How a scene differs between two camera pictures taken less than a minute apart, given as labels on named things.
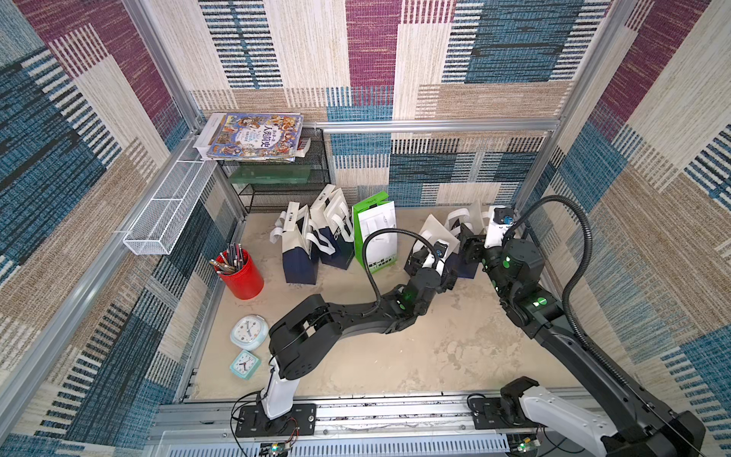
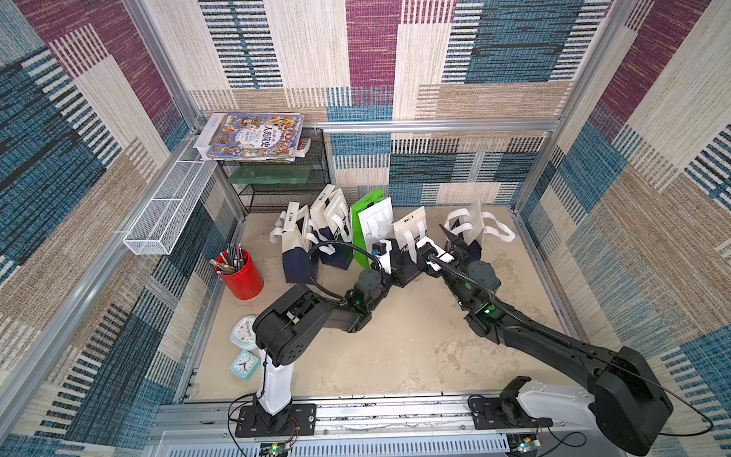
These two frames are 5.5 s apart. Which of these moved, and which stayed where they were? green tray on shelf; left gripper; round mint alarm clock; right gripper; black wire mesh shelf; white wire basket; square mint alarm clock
Moved: right gripper; left gripper
Stayed: round mint alarm clock; black wire mesh shelf; white wire basket; square mint alarm clock; green tray on shelf
